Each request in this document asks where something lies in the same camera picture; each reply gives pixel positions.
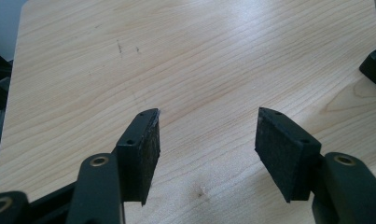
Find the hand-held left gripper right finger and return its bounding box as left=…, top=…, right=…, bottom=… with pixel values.
left=254, top=106, right=323, bottom=203

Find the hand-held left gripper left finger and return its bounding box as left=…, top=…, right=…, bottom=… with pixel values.
left=115, top=107, right=161, bottom=206

